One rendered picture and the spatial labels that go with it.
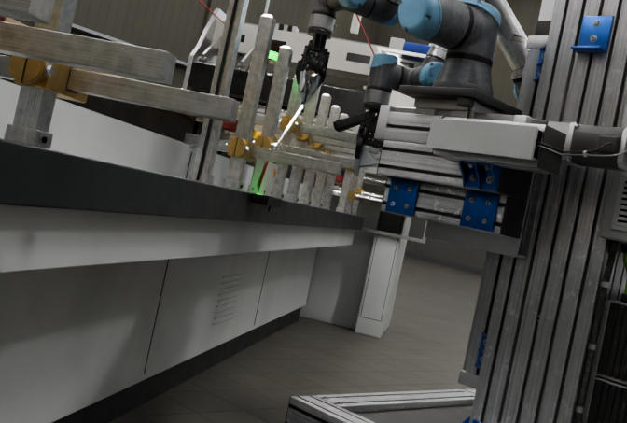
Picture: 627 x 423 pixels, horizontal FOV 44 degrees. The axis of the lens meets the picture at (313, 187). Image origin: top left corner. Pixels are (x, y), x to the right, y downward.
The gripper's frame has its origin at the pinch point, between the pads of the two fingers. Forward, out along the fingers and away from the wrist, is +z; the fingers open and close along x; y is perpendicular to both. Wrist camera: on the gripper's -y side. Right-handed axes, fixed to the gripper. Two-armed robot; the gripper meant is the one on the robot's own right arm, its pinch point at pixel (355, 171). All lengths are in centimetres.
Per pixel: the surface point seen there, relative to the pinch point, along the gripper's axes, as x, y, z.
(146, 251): -78, -27, 28
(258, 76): -30.7, -25.6, -17.8
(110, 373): -34, -47, 66
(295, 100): 19.3, -26.6, -19.9
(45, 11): -175, 0, 3
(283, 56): -5.7, -27.0, -28.7
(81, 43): -151, -10, 1
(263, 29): -31, -27, -30
